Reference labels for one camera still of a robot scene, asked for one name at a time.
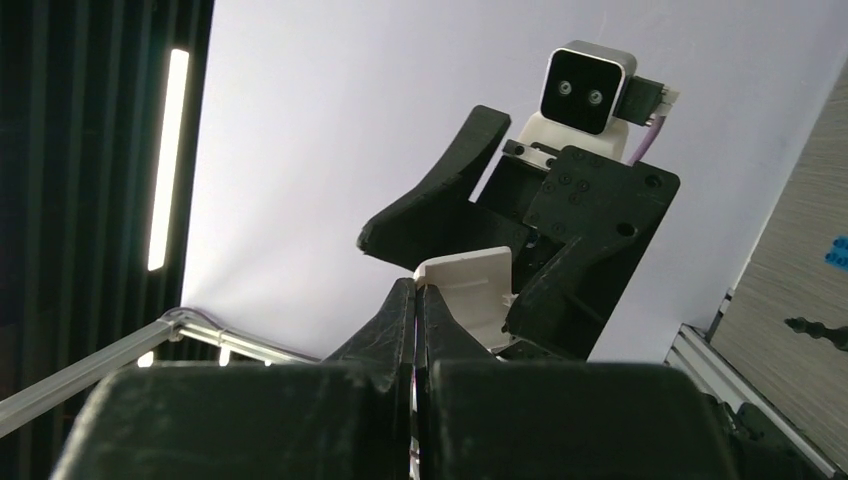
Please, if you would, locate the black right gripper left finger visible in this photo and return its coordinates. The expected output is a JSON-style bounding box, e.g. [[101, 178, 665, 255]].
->
[[53, 278, 416, 479]]

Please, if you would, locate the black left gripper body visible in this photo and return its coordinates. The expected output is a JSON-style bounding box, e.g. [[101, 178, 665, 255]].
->
[[477, 144, 681, 360]]

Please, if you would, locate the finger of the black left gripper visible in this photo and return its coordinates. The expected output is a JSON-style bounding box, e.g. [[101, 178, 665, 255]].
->
[[356, 105, 529, 271]]

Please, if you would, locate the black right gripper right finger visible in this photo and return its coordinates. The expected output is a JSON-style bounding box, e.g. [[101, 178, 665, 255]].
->
[[416, 285, 736, 479]]

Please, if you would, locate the white battery cover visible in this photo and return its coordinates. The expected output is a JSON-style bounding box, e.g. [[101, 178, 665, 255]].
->
[[413, 246, 516, 351]]

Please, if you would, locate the blue toy brick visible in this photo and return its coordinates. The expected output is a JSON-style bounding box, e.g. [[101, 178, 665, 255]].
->
[[824, 235, 848, 271]]

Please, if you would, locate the small black knob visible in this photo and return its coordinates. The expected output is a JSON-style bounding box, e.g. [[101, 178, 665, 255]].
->
[[784, 317, 847, 352]]

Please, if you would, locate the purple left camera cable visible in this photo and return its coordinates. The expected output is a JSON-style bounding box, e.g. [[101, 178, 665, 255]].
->
[[625, 115, 669, 167]]

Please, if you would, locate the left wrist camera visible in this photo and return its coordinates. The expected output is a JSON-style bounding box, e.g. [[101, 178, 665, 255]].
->
[[504, 40, 680, 170]]

